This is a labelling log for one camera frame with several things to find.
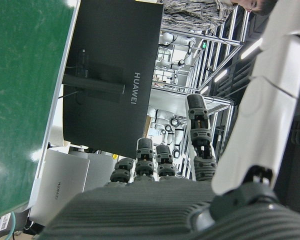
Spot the right robot dexterous hand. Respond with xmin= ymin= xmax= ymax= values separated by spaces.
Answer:
xmin=38 ymin=0 xmax=300 ymax=240

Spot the silver Huawei laptop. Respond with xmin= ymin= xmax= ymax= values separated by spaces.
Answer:
xmin=29 ymin=149 xmax=91 ymax=227

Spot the green conveyor belt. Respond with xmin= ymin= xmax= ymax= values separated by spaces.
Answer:
xmin=0 ymin=0 xmax=77 ymax=222

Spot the black Huawei monitor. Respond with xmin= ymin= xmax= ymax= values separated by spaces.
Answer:
xmin=61 ymin=0 xmax=165 ymax=160

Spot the person in patterned sweater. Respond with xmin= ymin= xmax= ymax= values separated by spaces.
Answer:
xmin=162 ymin=0 xmax=278 ymax=30

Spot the teal cable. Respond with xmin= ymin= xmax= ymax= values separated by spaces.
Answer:
xmin=6 ymin=211 xmax=17 ymax=240

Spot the aluminium conveyor rail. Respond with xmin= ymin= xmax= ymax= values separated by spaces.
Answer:
xmin=27 ymin=0 xmax=82 ymax=213

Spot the aluminium profile frame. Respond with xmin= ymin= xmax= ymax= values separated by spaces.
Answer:
xmin=162 ymin=4 xmax=251 ymax=94

